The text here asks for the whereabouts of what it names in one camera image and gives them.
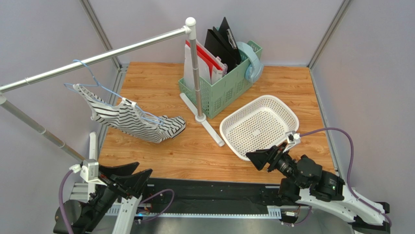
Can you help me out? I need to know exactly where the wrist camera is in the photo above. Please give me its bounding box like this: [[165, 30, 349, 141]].
[[69, 159, 106, 185], [284, 131, 301, 152]]

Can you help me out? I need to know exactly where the white document folder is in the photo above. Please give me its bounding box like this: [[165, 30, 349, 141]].
[[183, 40, 224, 90]]

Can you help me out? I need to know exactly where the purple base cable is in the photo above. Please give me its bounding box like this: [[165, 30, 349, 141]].
[[137, 188, 175, 222]]

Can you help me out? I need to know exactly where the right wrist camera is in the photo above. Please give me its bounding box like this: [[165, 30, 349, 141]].
[[284, 131, 301, 152]]

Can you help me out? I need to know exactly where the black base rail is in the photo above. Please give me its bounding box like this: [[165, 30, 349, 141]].
[[135, 178, 298, 219]]

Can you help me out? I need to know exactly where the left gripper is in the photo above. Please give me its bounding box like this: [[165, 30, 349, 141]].
[[83, 161, 152, 231]]

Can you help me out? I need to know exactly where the black clipboard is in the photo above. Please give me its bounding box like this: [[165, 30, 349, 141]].
[[212, 17, 242, 65]]

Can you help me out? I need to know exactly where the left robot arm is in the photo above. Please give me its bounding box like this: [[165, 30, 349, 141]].
[[53, 162, 153, 234]]

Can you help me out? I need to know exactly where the black white striped tank top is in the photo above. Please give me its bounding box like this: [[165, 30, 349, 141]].
[[73, 84, 186, 143]]

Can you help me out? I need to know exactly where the green plastic file basket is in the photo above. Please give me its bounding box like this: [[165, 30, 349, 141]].
[[178, 40, 263, 119]]

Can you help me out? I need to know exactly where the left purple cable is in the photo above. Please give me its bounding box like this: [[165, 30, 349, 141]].
[[58, 169, 76, 234]]

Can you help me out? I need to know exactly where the silver clothes rack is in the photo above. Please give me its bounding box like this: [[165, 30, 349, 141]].
[[0, 17, 225, 162]]

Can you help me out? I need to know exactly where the red folder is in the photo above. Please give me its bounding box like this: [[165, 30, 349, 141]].
[[196, 41, 227, 74]]

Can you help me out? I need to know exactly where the white perforated plastic basket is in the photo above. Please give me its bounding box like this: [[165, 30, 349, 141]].
[[220, 95, 300, 161]]

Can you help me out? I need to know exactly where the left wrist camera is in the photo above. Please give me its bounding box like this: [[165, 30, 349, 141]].
[[69, 159, 106, 185]]

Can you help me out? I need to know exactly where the blue wire hanger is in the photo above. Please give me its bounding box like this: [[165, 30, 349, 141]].
[[63, 59, 164, 125]]

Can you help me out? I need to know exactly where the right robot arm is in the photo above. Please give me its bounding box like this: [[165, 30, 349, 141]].
[[246, 143, 391, 234]]

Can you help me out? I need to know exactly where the black folder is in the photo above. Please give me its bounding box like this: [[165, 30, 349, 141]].
[[204, 29, 236, 73]]

